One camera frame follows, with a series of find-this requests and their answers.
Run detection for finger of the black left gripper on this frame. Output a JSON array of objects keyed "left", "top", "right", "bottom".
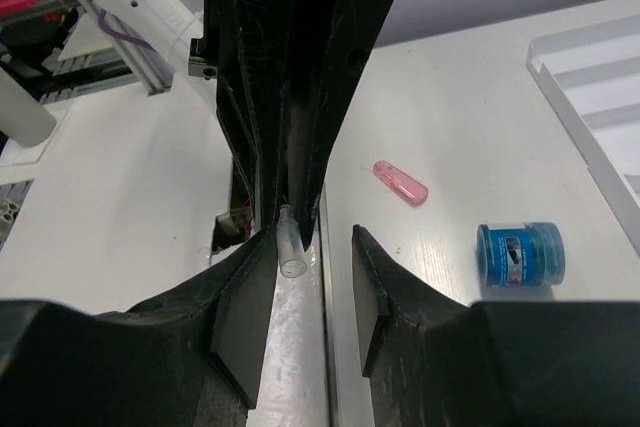
[
  {"left": 287, "top": 0, "right": 394, "bottom": 246},
  {"left": 204, "top": 0, "right": 295, "bottom": 228}
]

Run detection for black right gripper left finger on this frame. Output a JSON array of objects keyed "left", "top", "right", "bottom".
[{"left": 1, "top": 228, "right": 277, "bottom": 426}]

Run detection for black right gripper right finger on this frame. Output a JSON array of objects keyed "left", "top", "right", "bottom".
[{"left": 352, "top": 226, "right": 639, "bottom": 426}]

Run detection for clear pen cap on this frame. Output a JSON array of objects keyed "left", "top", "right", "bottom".
[{"left": 276, "top": 204, "right": 307, "bottom": 278}]

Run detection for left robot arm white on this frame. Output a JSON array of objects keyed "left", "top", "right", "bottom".
[{"left": 92, "top": 0, "right": 394, "bottom": 244}]

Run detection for blue jar lying sideways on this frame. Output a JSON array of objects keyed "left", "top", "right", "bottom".
[{"left": 476, "top": 222, "right": 566, "bottom": 288}]

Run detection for pink translucent eraser case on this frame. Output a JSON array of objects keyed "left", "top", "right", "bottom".
[{"left": 373, "top": 161, "right": 429, "bottom": 207}]

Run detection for white divided organizer tray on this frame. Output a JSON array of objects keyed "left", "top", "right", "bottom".
[{"left": 526, "top": 15, "right": 639, "bottom": 229}]

